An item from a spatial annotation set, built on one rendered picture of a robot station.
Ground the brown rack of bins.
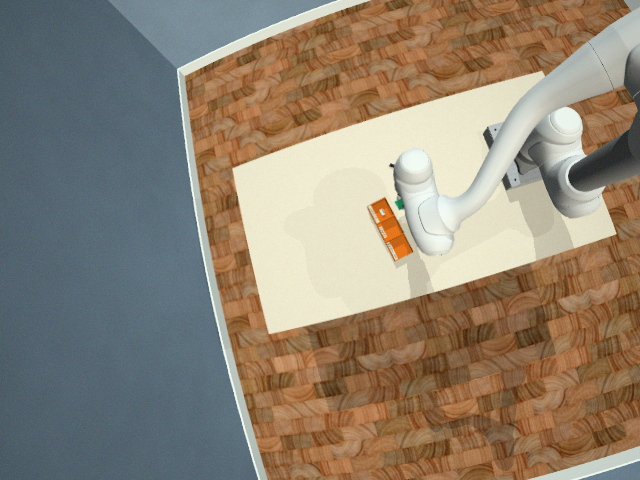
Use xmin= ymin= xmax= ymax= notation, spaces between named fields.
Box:
xmin=367 ymin=197 xmax=413 ymax=261

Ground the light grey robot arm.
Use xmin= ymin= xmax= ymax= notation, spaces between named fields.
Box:
xmin=393 ymin=7 xmax=640 ymax=256

